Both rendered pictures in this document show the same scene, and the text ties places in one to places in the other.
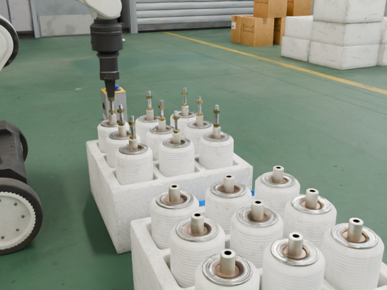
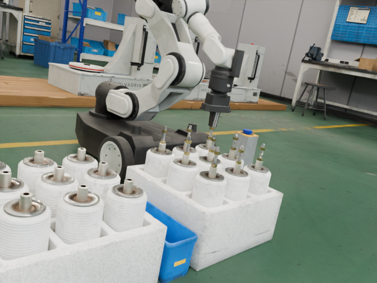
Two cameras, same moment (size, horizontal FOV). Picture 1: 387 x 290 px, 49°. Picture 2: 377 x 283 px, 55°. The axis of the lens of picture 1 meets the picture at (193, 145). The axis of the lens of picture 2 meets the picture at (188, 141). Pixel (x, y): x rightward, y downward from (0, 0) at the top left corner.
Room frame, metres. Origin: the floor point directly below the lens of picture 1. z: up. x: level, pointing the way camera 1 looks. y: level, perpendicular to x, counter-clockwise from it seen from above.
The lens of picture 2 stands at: (0.62, -0.97, 0.60)
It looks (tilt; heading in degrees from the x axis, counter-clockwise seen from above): 14 degrees down; 66
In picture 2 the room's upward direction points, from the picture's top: 10 degrees clockwise
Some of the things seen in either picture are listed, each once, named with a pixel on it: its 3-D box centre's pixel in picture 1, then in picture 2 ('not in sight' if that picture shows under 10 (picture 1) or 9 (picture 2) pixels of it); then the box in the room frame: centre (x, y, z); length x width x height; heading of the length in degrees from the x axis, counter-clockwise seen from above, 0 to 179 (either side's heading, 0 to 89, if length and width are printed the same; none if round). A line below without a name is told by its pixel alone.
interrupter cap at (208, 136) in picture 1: (216, 137); (211, 176); (1.11, -0.06, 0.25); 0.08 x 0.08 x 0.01
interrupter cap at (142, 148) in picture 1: (133, 149); (161, 151); (1.02, 0.15, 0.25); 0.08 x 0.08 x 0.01
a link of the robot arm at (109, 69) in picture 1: (109, 56); (219, 95); (1.24, 0.24, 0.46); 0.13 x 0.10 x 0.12; 12
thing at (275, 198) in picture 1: (274, 217); (122, 226); (0.83, -0.18, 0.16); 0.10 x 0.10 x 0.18
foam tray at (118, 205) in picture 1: (163, 179); (201, 203); (1.17, 0.09, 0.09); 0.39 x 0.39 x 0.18; 23
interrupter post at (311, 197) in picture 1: (311, 198); (82, 193); (0.72, -0.23, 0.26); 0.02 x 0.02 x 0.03
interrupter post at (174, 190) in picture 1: (174, 194); (81, 154); (0.74, 0.04, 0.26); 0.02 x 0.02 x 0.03
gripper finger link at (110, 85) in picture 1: (110, 87); (211, 118); (1.23, 0.24, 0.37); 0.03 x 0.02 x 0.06; 102
